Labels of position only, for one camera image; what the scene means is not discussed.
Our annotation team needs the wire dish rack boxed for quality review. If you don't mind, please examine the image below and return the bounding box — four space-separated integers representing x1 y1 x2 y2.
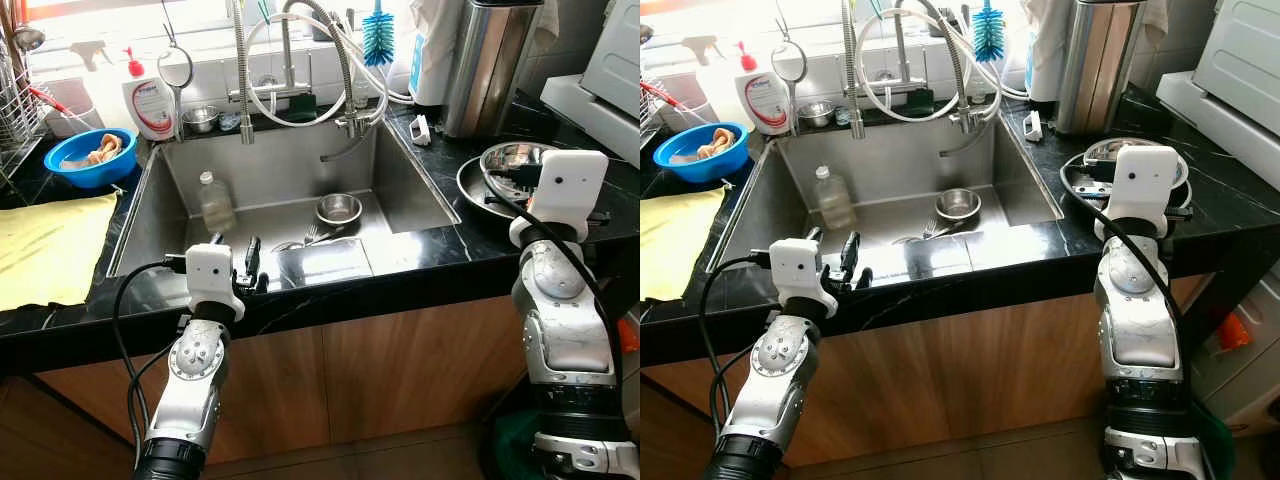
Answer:
0 35 47 193
640 70 669 161

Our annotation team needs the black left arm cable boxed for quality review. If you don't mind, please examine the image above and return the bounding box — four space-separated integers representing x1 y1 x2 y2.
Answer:
111 257 191 446
696 253 773 431

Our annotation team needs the white countertop appliance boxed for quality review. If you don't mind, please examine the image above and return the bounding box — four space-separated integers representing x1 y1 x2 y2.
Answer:
540 0 641 167
1156 0 1280 193

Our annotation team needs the white red-pump soap bottle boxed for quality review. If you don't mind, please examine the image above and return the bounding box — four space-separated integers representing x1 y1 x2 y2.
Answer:
120 46 179 142
733 42 792 137

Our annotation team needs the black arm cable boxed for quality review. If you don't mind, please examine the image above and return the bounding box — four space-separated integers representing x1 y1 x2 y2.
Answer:
696 253 773 431
111 257 191 446
482 172 629 401
1060 152 1193 401

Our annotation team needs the white water hose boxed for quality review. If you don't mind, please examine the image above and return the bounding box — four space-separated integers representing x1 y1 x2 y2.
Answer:
855 2 1031 121
243 5 416 125

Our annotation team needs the steel round strainer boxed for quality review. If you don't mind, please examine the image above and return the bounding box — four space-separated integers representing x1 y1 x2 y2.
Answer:
157 28 195 141
770 24 808 137

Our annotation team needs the blue bottle brush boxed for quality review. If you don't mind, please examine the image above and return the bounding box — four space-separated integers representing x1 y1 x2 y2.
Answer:
972 0 1006 62
361 0 398 67

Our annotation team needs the clear plastic bottle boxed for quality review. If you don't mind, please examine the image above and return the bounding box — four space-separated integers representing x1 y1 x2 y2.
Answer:
812 166 855 232
198 171 238 234

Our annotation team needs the stainless steel sink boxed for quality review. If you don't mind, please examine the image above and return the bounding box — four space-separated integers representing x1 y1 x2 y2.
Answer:
107 118 463 280
707 112 1065 274

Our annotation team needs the white spray bottle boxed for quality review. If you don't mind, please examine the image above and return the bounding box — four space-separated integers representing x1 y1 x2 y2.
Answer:
70 38 115 77
680 33 728 72

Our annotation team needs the small steel bowl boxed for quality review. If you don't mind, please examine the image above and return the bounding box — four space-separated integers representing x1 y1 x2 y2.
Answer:
935 188 983 222
316 193 364 228

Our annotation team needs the blue plastic bowl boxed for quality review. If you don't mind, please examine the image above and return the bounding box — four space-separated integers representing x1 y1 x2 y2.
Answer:
44 127 139 190
653 122 750 185

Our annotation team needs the green bag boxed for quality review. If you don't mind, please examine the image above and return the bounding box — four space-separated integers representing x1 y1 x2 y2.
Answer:
488 403 543 480
1192 398 1238 480

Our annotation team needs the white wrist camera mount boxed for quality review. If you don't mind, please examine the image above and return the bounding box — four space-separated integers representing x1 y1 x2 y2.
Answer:
184 244 247 323
1103 146 1183 229
768 238 839 319
526 150 609 229

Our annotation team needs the steel spring faucet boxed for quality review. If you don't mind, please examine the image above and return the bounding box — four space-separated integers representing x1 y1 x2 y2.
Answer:
226 0 393 163
840 0 1004 157

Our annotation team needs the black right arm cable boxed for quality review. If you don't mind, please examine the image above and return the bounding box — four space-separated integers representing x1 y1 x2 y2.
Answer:
482 172 629 401
1060 152 1193 401

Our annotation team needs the yellow cloth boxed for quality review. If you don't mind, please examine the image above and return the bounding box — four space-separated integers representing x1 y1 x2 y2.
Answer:
0 192 120 312
640 186 729 302

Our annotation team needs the steel ladle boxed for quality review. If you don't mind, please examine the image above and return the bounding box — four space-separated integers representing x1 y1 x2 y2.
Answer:
8 24 47 57

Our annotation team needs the beige item in bowl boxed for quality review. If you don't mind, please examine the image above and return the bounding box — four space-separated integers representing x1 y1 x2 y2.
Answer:
84 133 124 167
696 128 744 161

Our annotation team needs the steel cylinder canister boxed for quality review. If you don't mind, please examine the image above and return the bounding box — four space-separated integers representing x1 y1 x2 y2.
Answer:
1055 0 1151 137
443 0 547 140

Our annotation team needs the white water purifier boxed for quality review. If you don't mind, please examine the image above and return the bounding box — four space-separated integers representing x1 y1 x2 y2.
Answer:
408 0 463 108
1024 0 1077 103

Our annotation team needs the steel fork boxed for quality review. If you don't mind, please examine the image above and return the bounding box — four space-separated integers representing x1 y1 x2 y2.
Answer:
894 219 962 245
274 224 347 252

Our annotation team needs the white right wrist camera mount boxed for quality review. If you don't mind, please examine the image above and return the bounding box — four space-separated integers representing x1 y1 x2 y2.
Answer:
526 150 609 229
1103 146 1183 229

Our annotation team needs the wooden base cabinet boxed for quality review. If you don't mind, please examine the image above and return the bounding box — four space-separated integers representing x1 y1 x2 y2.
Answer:
640 275 1213 471
33 293 531 464

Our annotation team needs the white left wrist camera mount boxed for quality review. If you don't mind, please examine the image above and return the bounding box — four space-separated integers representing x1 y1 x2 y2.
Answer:
768 238 839 319
184 244 247 323

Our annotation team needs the steel plate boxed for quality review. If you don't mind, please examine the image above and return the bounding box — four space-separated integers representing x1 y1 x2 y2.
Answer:
456 150 546 223
1060 150 1193 223

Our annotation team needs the red-handled utensil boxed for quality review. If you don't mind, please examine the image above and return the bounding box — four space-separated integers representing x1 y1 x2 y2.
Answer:
640 80 693 119
27 84 79 125

